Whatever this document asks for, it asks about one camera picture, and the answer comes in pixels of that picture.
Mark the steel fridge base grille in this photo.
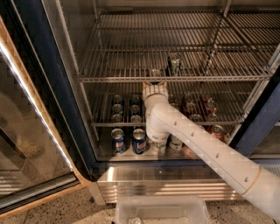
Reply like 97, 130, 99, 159
96, 164, 280, 204

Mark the green can middle shelf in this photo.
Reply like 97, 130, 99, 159
168, 53, 181, 76

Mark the wire shelf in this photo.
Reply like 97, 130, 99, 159
91, 81, 256, 127
78, 10, 280, 83

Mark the lower wire shelf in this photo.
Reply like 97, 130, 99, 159
91, 81, 256, 127

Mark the clear plastic bin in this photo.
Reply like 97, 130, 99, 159
115, 196, 210, 224

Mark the upper wire shelf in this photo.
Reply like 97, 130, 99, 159
78, 10, 280, 83

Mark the front left green white can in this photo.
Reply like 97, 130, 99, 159
152, 142, 166, 153

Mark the front left pepsi can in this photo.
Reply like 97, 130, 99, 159
111, 129, 126, 154

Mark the front right orange can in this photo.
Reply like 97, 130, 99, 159
209, 125, 224, 141

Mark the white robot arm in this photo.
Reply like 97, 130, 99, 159
142, 83, 280, 222

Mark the pepsi can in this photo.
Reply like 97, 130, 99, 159
132, 129, 146, 155
111, 129, 126, 154

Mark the glass fridge door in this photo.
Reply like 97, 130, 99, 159
0, 17, 89, 219

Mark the front right pepsi can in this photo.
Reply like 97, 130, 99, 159
132, 129, 146, 155

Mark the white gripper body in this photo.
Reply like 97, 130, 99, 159
142, 84, 168, 101

